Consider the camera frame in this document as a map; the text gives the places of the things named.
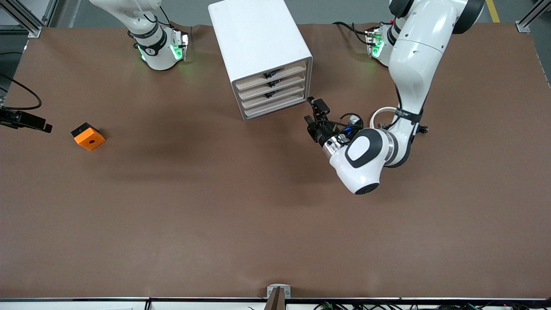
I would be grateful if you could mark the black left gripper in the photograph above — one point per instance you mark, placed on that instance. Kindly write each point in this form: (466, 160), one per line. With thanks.
(319, 131)

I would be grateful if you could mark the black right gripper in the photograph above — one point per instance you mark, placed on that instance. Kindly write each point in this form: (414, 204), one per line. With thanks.
(17, 119)

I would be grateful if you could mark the beige-fronted white drawer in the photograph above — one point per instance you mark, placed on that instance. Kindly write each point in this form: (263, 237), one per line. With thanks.
(292, 80)
(292, 90)
(292, 70)
(292, 100)

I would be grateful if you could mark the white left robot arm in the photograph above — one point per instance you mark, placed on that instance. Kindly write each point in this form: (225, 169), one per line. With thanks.
(413, 56)

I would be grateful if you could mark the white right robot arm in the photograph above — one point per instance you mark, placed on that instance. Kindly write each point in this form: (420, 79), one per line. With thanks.
(159, 56)

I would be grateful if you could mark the white drawer cabinet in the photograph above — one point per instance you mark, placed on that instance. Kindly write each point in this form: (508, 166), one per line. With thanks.
(254, 38)

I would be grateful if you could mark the orange and black box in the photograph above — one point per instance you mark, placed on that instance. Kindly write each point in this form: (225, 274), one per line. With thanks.
(90, 140)

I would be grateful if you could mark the white curved plastic part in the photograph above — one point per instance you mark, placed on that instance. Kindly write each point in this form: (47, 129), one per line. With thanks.
(379, 111)

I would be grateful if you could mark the small black white component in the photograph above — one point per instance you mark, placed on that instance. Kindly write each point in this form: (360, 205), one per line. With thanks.
(424, 128)

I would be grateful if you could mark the aluminium frame profile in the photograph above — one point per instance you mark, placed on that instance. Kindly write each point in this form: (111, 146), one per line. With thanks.
(32, 30)
(523, 26)

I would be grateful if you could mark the grey metal bracket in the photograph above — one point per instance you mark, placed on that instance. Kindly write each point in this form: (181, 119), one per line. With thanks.
(279, 287)

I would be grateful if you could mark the white table edge rail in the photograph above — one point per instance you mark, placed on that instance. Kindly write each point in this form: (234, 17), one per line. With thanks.
(86, 305)

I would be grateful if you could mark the brown post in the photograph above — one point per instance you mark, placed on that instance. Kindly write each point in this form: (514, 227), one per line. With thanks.
(275, 301)

